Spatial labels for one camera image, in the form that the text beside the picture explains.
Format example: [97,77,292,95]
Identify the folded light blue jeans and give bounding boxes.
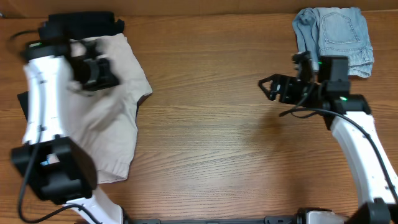
[292,7,374,78]

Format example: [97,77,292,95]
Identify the beige khaki shorts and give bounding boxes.
[68,34,152,184]

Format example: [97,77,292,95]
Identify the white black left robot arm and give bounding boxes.
[11,22,130,223]

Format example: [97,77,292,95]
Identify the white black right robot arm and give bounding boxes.
[258,52,397,223]

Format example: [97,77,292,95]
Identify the black garment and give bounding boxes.
[38,11,125,40]

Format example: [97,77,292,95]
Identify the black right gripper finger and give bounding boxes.
[259,74,280,84]
[258,81,275,100]

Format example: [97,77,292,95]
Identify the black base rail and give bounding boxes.
[124,215,297,224]

